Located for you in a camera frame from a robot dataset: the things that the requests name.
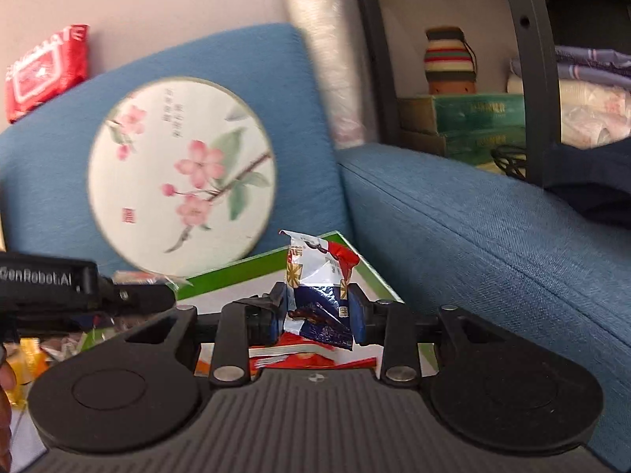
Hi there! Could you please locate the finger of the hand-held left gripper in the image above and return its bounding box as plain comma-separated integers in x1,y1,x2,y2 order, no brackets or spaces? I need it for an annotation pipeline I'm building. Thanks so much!
96,276,178,318

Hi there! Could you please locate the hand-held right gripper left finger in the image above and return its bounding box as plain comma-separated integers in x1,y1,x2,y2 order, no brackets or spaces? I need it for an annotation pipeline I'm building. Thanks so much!
123,282,287,388

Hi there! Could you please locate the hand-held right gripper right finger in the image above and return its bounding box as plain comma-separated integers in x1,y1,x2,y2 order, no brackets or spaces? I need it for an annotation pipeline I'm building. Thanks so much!
346,282,510,387

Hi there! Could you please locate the small clear snack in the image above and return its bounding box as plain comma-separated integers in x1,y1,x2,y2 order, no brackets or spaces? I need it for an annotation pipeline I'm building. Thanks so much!
112,270,194,290

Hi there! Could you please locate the red and white snack packet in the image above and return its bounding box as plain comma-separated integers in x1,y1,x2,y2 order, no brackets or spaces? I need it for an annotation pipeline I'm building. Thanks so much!
246,332,381,373

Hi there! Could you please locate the blue red white snack packet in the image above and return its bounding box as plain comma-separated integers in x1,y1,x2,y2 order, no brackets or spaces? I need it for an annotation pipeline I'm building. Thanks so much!
278,229,361,352

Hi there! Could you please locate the green cardboard box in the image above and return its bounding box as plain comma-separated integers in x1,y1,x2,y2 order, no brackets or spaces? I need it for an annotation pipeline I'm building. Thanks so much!
170,231,442,380

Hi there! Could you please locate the person's left hand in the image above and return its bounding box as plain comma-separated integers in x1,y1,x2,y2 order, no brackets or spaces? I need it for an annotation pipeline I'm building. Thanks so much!
0,350,19,460

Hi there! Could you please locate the orange corn snack packet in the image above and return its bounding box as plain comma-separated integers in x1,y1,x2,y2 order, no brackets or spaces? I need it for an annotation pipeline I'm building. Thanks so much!
10,337,55,405

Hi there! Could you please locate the round floral lid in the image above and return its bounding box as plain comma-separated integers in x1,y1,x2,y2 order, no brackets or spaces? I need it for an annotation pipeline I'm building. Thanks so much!
87,76,277,279

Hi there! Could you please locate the blue sofa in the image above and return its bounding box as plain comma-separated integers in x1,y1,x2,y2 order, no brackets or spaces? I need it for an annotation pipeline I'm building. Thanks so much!
0,22,631,473

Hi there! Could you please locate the green tissue box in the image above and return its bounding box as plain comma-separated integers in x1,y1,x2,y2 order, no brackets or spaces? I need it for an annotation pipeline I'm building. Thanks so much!
398,93,526,134
401,125,528,165

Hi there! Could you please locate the red wet wipes pack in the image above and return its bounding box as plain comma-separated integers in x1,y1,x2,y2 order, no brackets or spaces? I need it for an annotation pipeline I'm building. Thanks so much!
5,24,92,125

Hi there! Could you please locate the clear plastic film roll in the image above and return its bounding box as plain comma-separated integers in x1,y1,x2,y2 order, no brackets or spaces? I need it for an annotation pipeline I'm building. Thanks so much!
277,0,378,151

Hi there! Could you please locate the dark navy cloth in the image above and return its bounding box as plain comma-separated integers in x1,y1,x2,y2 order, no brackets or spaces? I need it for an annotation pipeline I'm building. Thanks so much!
542,137,631,230

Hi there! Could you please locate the striped bottle cover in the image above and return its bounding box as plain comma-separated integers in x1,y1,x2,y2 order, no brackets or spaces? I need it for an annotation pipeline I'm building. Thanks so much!
425,27,478,96

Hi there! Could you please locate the black metal shelf rack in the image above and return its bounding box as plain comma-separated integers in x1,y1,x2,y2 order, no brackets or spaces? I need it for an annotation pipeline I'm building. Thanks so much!
347,0,631,184

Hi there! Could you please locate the white plastic packet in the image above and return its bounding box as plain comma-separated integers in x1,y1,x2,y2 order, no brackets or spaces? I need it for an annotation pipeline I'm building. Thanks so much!
507,76,631,149

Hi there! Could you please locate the folded purple cloth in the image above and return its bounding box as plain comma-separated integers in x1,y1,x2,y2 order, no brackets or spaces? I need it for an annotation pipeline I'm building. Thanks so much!
509,45,631,80

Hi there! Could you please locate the black cable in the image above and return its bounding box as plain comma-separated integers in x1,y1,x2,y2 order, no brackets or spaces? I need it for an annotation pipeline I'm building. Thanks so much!
490,144,528,179

